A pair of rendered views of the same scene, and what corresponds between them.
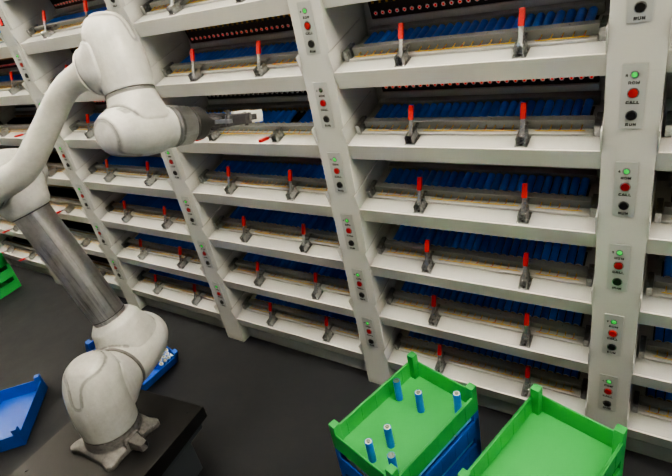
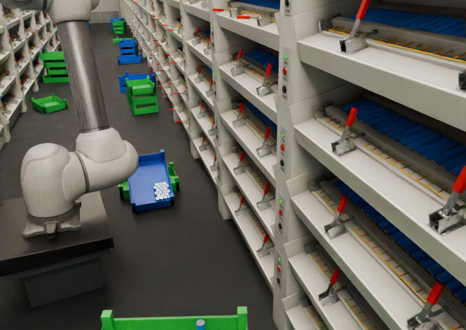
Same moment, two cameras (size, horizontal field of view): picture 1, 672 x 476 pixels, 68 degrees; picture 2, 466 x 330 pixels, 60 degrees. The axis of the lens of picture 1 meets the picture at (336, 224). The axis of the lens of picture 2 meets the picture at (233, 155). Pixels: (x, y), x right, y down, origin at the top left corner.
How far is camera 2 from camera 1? 0.75 m
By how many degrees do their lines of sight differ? 33
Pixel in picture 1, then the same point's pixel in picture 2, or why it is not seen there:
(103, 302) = (88, 115)
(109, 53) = not seen: outside the picture
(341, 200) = (283, 109)
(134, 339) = (94, 154)
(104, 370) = (46, 161)
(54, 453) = (22, 205)
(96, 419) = (28, 193)
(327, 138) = (286, 28)
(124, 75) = not seen: outside the picture
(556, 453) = not seen: outside the picture
